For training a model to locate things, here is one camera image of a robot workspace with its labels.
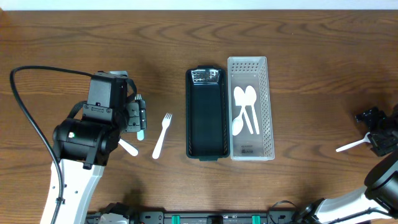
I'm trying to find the white plastic spoon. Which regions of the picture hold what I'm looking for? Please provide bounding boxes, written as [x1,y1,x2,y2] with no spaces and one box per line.
[234,86,254,134]
[245,85,259,134]
[232,106,244,136]
[336,132,370,152]

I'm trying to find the clear white plastic basket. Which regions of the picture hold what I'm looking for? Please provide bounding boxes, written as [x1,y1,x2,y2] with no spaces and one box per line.
[227,56,275,161]

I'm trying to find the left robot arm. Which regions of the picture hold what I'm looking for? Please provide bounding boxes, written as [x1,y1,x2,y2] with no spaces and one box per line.
[40,95,146,223]

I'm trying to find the white fork under arm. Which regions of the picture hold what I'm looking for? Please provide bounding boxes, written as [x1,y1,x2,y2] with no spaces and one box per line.
[118,139,139,157]

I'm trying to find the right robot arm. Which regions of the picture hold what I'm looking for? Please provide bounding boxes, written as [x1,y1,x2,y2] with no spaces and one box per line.
[294,106,397,223]

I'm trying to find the light blue plastic fork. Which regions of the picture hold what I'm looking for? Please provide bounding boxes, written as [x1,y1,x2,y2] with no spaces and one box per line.
[137,130,145,141]

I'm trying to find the white plastic fork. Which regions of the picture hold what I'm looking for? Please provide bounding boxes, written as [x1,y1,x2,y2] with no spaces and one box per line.
[152,113,172,159]

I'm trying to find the dark green plastic basket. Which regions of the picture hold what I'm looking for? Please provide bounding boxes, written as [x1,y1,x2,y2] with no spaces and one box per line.
[185,65,229,161]

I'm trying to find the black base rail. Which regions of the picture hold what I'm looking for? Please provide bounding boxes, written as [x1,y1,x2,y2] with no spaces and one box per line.
[84,202,302,224]

